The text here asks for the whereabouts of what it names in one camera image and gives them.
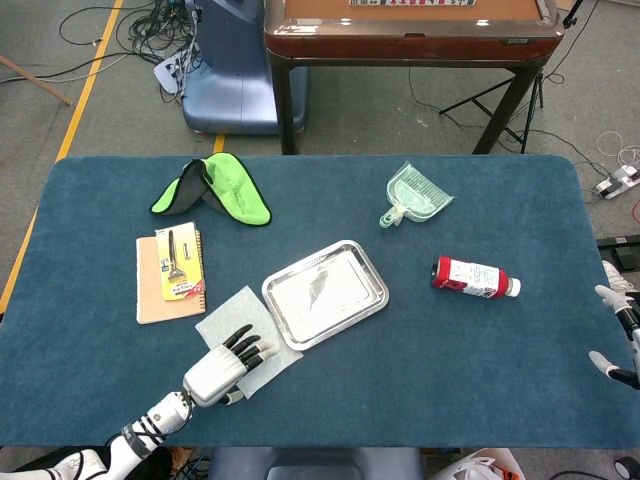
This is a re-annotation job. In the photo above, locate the green grey microfiber cloth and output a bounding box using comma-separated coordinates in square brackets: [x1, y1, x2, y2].
[149, 152, 273, 227]

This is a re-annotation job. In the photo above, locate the row of face-up mahjong tiles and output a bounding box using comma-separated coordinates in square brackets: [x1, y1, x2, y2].
[348, 0, 477, 8]

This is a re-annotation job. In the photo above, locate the blue grey machine base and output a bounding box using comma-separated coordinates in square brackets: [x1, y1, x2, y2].
[180, 0, 309, 136]

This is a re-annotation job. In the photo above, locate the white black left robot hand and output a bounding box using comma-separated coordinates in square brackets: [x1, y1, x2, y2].
[182, 323, 281, 408]

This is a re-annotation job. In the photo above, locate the black cable bundle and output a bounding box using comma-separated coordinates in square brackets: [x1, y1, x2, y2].
[59, 0, 201, 101]

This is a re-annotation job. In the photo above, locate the white power strip with cables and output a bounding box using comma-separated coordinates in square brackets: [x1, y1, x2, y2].
[153, 49, 194, 96]

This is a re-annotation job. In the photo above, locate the stainless steel rectangular tray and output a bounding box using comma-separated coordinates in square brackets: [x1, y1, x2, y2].
[261, 239, 390, 352]

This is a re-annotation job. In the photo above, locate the white paper sheet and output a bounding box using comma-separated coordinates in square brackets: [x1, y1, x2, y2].
[194, 285, 304, 400]

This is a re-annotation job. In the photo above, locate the grey blue robot torso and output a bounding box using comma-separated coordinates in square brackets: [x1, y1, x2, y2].
[207, 446, 424, 480]

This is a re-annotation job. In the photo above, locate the white plastic bag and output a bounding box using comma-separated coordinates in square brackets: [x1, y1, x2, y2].
[432, 448, 526, 480]

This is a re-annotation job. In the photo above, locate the blue velvet table cover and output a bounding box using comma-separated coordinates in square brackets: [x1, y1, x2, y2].
[0, 154, 616, 449]

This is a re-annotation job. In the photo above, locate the wooden stick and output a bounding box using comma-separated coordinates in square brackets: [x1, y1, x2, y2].
[0, 54, 74, 106]

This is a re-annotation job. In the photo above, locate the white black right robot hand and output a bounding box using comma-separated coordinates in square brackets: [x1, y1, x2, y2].
[588, 284, 640, 390]

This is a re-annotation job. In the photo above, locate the pale green plastic dustpan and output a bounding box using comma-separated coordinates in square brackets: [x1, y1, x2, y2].
[378, 160, 455, 230]

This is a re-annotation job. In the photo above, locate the red label drink bottle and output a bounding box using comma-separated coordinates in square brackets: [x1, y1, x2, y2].
[430, 255, 522, 300]

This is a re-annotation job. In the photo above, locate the black tripod stand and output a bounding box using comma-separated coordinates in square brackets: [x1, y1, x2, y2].
[439, 0, 586, 155]

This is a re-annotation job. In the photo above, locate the brown mahjong table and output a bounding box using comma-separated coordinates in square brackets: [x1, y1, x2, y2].
[263, 0, 566, 155]

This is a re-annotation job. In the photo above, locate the kraft spiral notebook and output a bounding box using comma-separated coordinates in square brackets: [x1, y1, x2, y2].
[135, 229, 208, 325]

